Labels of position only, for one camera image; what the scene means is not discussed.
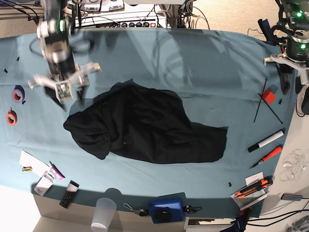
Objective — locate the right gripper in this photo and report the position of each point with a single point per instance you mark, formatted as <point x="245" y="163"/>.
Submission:
<point x="60" y="90"/>

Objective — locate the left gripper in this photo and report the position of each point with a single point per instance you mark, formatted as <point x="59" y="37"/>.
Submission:
<point x="284" y="70"/>

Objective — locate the black t-shirt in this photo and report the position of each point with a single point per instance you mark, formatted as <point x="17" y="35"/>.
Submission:
<point x="144" y="124"/>

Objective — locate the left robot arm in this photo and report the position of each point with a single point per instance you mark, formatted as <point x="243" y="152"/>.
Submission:
<point x="291" y="33"/>

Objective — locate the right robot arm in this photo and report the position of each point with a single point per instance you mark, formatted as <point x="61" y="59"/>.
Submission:
<point x="53" y="36"/>

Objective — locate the long black stick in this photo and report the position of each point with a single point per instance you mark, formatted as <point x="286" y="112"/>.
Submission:
<point x="260" y="101"/>

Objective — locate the red cube block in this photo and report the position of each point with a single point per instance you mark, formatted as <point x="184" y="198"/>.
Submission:
<point x="269" y="96"/>

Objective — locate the purple tape roll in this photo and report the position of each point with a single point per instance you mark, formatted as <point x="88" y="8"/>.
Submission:
<point x="18" y="94"/>

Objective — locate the black and white marker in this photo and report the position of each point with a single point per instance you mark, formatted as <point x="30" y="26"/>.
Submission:
<point x="267" y="140"/>

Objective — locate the orange tape roll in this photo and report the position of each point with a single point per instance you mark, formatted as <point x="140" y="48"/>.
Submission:
<point x="11" y="117"/>

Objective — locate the teal table cloth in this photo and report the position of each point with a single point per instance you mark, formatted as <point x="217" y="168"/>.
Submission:
<point x="218" y="76"/>

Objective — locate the pink packaged item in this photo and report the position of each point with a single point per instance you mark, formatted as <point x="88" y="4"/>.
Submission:
<point x="56" y="172"/>

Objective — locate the white paper sheet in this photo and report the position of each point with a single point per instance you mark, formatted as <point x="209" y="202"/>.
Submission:
<point x="37" y="167"/>

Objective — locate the small brass battery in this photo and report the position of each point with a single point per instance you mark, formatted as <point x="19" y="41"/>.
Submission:
<point x="27" y="169"/>

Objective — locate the white card package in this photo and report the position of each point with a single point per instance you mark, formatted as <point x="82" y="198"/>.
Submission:
<point x="45" y="182"/>

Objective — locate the small black remote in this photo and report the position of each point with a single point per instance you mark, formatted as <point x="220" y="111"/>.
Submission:
<point x="69" y="194"/>

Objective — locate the orange utility knife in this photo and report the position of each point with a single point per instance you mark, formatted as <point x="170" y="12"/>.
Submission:
<point x="256" y="186"/>

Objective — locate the translucent plastic cup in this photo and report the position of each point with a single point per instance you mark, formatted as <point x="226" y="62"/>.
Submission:
<point x="104" y="211"/>

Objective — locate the blue box with knob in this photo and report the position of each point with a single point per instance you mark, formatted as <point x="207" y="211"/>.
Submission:
<point x="166" y="210"/>

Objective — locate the orange handled screwdriver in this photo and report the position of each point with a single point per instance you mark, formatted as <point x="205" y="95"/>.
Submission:
<point x="277" y="150"/>

